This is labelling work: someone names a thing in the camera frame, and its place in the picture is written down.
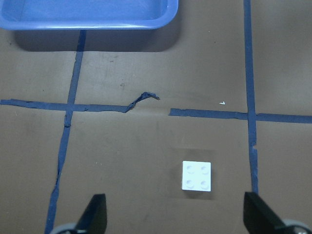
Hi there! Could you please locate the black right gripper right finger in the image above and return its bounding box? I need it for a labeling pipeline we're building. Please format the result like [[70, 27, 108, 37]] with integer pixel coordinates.
[[243, 192, 286, 234]]

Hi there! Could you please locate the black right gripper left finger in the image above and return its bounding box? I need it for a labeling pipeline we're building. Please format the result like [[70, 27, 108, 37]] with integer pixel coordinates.
[[75, 194, 107, 234]]

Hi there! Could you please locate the white block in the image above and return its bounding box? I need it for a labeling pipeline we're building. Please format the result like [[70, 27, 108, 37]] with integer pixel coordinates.
[[181, 161, 212, 192]]

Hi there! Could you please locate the blue plastic tray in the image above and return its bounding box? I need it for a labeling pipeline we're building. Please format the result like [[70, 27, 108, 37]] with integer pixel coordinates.
[[0, 0, 179, 30]]

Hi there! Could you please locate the brown paper table cover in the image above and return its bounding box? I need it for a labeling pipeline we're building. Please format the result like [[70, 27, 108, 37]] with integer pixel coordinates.
[[0, 0, 312, 234]]

